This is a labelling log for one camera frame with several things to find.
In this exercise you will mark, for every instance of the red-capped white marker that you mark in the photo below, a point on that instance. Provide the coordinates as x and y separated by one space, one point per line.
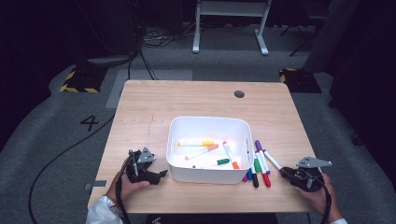
267 181

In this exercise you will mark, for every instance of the green-capped white marker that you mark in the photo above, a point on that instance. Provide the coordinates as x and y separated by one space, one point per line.
257 165
223 161

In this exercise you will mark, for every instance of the salmon-pink-capped white marker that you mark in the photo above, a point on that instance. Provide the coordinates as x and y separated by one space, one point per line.
202 151

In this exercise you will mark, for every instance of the yellow-capped white marker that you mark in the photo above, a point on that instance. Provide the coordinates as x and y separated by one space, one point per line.
196 143

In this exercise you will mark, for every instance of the person's right hand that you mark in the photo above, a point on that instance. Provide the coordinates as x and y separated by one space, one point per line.
323 202

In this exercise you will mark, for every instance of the magenta-capped white marker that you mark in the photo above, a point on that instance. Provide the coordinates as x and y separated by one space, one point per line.
245 178

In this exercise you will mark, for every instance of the orange-capped white marker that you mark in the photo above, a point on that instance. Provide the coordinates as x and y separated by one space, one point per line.
229 154

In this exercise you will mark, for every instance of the gray round table grommet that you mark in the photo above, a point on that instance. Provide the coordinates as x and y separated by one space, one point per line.
239 94

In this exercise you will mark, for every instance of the white metal table frame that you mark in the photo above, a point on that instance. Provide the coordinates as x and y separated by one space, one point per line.
230 9

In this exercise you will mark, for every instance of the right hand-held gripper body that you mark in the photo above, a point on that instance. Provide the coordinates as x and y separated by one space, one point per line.
306 180

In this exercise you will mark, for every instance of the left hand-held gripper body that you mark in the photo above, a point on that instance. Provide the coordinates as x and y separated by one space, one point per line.
138 169

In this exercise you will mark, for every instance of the black-capped white marker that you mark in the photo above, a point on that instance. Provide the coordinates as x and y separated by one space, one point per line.
255 182

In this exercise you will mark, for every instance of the purple-capped white marker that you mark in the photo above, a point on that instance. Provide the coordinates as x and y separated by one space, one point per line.
258 145

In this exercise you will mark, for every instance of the yellow-black striped floor block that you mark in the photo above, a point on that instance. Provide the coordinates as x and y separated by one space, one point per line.
79 82
302 82

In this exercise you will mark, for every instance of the black tripod legs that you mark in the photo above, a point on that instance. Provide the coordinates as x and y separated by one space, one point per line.
302 37

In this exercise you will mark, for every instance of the person's left hand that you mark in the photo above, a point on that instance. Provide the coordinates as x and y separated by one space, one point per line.
124 189

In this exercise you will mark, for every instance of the gray tape strip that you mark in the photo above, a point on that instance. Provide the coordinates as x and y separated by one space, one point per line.
95 184

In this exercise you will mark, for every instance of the gray curtain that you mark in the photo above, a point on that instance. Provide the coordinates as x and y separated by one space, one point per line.
333 34

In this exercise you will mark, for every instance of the white plastic storage bin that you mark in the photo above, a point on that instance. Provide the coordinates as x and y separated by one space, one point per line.
211 130

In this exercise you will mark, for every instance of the brick-red-capped white marker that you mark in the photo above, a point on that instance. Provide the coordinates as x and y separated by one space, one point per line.
272 159

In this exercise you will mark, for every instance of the dark-blue-capped white marker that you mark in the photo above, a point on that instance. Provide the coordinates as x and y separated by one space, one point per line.
249 174

